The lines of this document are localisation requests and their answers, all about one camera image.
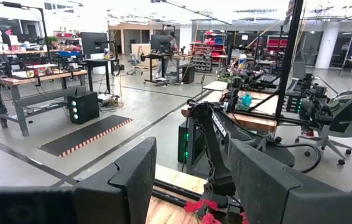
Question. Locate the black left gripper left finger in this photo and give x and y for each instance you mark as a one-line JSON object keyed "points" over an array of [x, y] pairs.
{"points": [[126, 186]]}

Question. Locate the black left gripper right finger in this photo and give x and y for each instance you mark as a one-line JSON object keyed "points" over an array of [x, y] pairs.
{"points": [[266, 193]]}

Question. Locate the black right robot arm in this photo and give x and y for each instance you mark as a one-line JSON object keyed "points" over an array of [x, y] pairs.
{"points": [[216, 124]]}

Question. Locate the shelf rack with red bins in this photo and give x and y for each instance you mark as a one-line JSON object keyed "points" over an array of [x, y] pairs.
{"points": [[277, 42], [208, 53]]}

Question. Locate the black hazard-striped floor mat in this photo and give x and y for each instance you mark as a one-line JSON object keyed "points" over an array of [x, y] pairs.
{"points": [[82, 137]]}

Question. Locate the red flower stem middle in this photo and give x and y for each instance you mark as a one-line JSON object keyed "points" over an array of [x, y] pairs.
{"points": [[194, 206]]}

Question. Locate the workbench with grey legs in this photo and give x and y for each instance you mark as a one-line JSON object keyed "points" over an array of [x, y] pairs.
{"points": [[257, 121], [39, 77]]}

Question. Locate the black computer tower green lights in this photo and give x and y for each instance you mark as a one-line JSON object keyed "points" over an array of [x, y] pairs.
{"points": [[86, 107], [183, 140]]}

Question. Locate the teal plastic object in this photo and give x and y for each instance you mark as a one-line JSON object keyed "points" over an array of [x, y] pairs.
{"points": [[247, 100]]}

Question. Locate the black robot equipment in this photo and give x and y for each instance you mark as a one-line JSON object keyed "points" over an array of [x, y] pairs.
{"points": [[311, 99]]}

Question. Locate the black standing desk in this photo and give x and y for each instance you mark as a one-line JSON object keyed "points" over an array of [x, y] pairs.
{"points": [[163, 56], [101, 62]]}

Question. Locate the black computer monitor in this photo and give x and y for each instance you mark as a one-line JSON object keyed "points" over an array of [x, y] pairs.
{"points": [[94, 45], [160, 43]]}

